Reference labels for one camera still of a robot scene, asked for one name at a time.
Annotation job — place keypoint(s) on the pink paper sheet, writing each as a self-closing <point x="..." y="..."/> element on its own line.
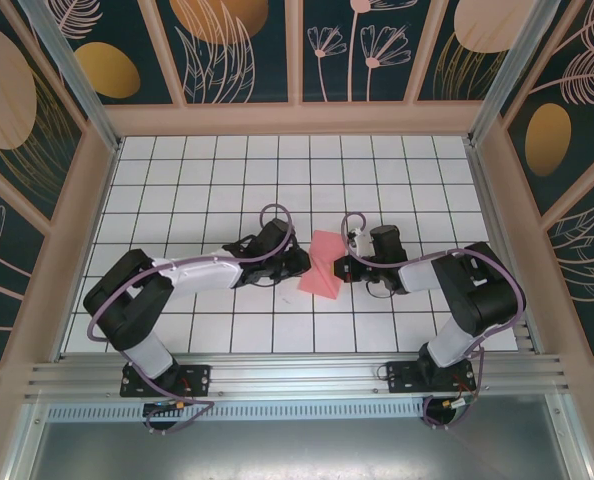
<point x="322" y="285"/>

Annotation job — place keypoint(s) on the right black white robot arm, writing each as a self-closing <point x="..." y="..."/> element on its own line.
<point x="422" y="275"/>

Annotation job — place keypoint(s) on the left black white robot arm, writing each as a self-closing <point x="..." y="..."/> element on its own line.
<point x="197" y="275"/>

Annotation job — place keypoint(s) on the grey metal sheet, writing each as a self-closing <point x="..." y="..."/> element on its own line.
<point x="302" y="450"/>

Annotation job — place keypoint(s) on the yellow power connector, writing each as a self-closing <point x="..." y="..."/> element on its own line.
<point x="447" y="403"/>
<point x="180" y="403"/>

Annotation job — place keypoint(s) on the art panel beige disc fronds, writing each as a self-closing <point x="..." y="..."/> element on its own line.
<point x="457" y="75"/>

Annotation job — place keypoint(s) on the art panel orange disc leaves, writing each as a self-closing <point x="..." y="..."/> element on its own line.
<point x="227" y="50"/>

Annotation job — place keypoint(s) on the art panel pink leaf outlines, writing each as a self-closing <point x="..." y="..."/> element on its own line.
<point x="592" y="280"/>

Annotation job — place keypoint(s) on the art panel golden oval feathers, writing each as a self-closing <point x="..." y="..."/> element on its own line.
<point x="577" y="150"/>

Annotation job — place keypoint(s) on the art panel pink flowers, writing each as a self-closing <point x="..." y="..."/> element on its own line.
<point x="377" y="30"/>

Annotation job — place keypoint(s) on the art panel single flower outline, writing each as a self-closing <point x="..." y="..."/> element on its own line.
<point x="2" y="280"/>

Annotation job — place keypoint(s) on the art panel large beige disc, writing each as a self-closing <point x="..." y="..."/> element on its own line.
<point x="7" y="75"/>

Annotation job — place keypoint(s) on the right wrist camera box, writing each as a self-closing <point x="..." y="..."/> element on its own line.
<point x="357" y="239"/>

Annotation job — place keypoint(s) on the long aluminium mounting rail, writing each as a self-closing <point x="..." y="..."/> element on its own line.
<point x="302" y="377"/>

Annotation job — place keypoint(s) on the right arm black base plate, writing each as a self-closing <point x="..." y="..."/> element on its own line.
<point x="402" y="377"/>

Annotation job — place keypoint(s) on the aluminium side rail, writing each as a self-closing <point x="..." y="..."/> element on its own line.
<point x="484" y="175"/>

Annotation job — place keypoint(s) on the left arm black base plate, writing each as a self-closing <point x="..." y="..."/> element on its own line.
<point x="197" y="380"/>

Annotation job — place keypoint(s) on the aluminium post beside feather panel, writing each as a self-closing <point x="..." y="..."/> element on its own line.
<point x="504" y="75"/>

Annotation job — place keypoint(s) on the aluminium post beside oval panel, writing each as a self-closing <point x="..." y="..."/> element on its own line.
<point x="79" y="85"/>

